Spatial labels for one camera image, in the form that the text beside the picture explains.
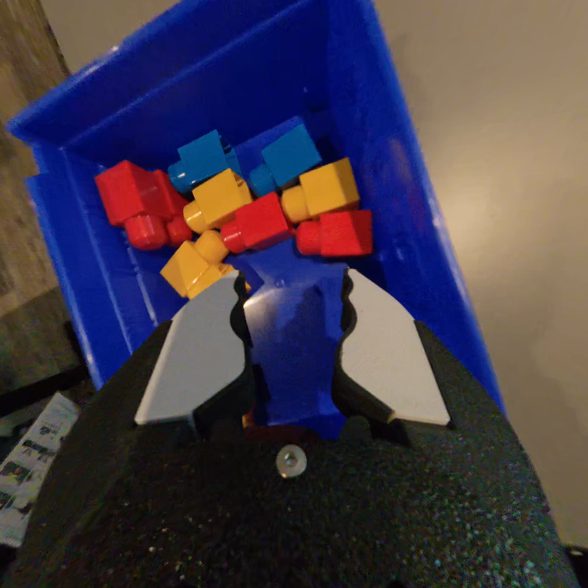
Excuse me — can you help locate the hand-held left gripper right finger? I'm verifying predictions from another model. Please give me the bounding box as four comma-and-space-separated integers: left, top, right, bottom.
331, 268, 452, 426

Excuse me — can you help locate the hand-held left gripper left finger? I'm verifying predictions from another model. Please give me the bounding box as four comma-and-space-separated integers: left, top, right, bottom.
133, 270, 255, 426

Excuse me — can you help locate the printed paper sheet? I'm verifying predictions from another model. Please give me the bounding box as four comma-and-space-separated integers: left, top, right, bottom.
0, 392, 82, 548

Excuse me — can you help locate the pile of mega blocks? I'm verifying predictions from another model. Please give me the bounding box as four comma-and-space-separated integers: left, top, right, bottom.
94, 123, 374, 300

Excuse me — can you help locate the blue plastic bin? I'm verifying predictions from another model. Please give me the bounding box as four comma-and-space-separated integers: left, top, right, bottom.
6, 0, 507, 439

